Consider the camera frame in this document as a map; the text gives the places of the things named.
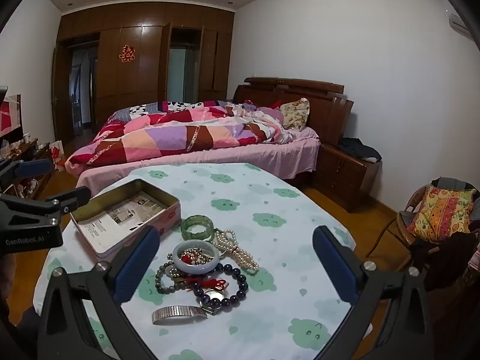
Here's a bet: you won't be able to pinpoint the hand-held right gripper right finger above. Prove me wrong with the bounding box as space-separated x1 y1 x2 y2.
312 226 437 360

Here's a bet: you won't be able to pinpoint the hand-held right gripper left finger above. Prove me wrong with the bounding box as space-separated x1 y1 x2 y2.
37 226 161 360

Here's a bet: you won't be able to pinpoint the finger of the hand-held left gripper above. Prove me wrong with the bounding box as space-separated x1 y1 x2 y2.
0 187 92 229
0 157 53 194

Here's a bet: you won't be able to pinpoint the grey-green bead bracelet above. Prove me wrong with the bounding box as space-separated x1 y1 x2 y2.
155 263 196 295

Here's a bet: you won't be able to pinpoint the pale jade bangle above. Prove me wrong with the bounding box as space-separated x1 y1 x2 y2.
173 240 220 276

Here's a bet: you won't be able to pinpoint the small mixed bead string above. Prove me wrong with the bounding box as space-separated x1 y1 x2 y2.
179 247 212 267

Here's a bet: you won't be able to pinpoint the wristwatch with metal band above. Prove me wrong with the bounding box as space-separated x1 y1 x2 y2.
152 288 227 325

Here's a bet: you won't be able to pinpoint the pink tin box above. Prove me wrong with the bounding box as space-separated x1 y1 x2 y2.
70 178 182 260

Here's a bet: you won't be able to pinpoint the red knot charm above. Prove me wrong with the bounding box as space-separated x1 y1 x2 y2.
184 277 229 292

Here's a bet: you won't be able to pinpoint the gold bead jewellery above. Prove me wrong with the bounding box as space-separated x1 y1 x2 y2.
212 228 260 274

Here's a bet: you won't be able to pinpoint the dark blue bead bracelet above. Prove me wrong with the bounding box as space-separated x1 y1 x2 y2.
193 263 248 312

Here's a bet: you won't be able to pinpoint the low wooden cabinet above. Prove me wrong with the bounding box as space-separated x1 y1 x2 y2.
0 137 53 200

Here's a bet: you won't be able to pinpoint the white red paper bag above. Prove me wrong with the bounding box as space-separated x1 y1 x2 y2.
49 140 65 171

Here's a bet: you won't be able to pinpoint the white paper sheet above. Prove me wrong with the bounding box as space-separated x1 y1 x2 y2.
77 215 145 256

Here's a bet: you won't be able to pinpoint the printed leaflet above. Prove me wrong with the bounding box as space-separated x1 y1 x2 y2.
105 191 168 233

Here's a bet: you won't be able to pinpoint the green stone bangle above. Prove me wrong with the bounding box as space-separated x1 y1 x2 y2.
181 215 215 241

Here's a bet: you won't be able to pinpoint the wooden nightstand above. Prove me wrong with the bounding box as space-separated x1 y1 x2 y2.
315 143 381 212

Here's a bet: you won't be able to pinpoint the wicker chair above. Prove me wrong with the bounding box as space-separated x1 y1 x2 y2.
365 184 480 271

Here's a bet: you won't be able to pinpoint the white green cloud tablecloth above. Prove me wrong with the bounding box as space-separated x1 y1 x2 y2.
33 162 356 360

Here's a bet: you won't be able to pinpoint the patchwork quilt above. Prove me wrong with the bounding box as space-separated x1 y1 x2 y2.
64 99 295 167

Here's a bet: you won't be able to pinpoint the dark brown garment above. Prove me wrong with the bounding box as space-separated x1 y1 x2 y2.
410 230 480 293

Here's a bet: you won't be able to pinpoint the dark folded clothes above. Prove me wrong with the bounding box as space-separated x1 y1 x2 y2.
337 137 382 164

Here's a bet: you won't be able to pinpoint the yellow orange patterned cushion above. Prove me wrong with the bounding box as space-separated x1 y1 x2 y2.
407 185 478 242

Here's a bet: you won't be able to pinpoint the pink bed sheet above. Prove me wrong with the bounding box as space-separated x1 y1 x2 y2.
76 127 322 190

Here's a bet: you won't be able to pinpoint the wooden wardrobe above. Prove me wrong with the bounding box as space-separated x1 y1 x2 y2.
52 2 236 143

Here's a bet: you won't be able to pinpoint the wooden headboard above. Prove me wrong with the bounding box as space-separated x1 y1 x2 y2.
233 77 355 147

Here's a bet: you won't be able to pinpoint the floral pillow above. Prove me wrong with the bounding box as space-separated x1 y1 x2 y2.
279 98 310 132

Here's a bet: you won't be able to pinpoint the white air conditioner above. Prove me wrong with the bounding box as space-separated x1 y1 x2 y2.
449 13 471 32

